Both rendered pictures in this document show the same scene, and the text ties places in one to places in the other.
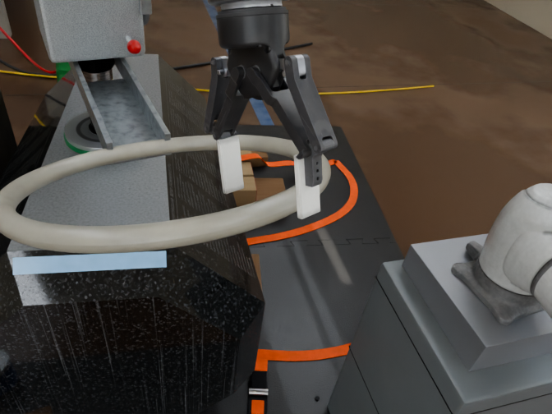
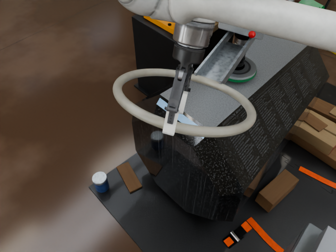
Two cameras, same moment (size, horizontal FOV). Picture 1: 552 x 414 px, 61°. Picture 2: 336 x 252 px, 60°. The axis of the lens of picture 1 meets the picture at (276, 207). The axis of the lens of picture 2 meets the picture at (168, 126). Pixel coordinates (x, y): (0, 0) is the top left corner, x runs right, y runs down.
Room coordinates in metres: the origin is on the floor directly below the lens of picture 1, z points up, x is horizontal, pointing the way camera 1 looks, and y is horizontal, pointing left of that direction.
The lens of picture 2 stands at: (0.16, -0.45, 1.91)
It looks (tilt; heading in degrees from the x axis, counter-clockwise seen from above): 49 degrees down; 61
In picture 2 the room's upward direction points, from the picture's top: straight up
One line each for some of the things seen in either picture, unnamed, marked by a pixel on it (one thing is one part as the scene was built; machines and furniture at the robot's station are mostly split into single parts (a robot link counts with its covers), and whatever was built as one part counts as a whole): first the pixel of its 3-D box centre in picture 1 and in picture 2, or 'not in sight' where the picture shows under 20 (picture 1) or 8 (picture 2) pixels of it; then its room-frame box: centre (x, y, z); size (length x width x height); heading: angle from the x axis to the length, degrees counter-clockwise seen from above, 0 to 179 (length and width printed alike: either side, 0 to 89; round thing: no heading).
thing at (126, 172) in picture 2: not in sight; (129, 176); (0.46, 0.71, 0.02); 0.25 x 0.10 x 0.01; 91
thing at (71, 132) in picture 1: (104, 129); (236, 66); (1.12, 0.52, 0.92); 0.21 x 0.21 x 0.01
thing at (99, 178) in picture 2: not in sight; (100, 182); (0.25, 0.72, 0.08); 0.10 x 0.10 x 0.13
